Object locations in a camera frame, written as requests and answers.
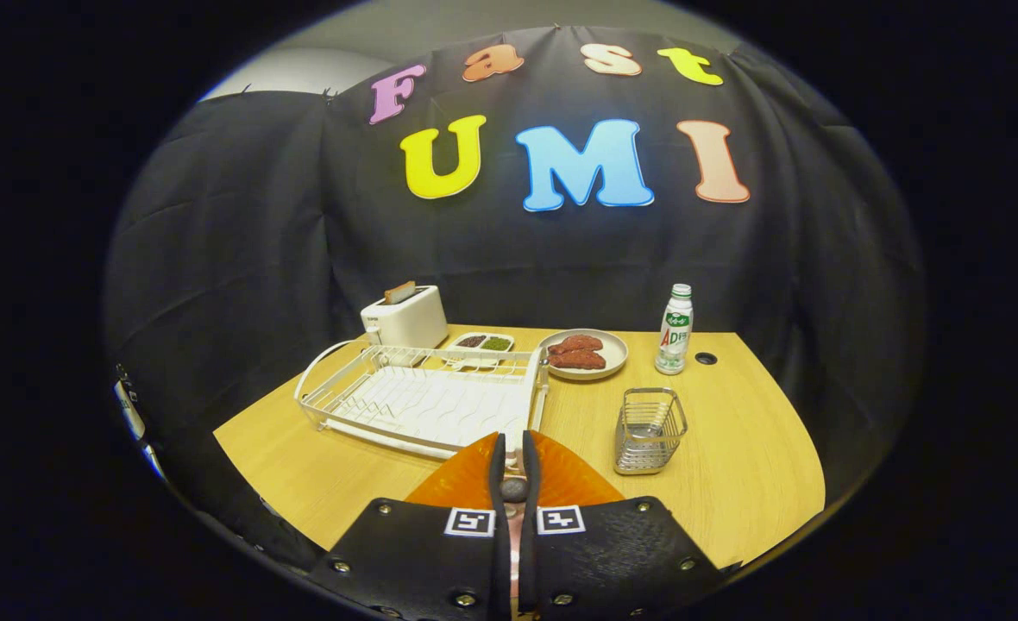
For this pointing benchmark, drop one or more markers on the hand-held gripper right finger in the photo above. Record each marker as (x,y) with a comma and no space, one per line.
(604,561)

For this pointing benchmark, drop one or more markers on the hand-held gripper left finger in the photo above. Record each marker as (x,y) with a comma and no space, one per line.
(423,561)

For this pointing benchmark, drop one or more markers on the pink plate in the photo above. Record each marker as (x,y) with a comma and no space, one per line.
(515,543)

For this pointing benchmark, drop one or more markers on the beige plate with meat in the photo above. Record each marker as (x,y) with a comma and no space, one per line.
(614,349)

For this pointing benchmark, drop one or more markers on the white divided dish with beans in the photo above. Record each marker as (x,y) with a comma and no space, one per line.
(485,342)

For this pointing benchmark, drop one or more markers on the red meat piece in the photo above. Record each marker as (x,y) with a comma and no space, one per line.
(580,360)
(578,343)

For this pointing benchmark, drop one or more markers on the white toaster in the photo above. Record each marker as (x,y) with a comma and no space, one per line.
(410,323)

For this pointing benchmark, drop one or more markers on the white green-label drink bottle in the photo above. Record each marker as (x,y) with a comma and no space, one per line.
(674,332)

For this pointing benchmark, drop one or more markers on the brown toast slice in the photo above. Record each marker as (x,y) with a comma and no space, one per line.
(399,292)

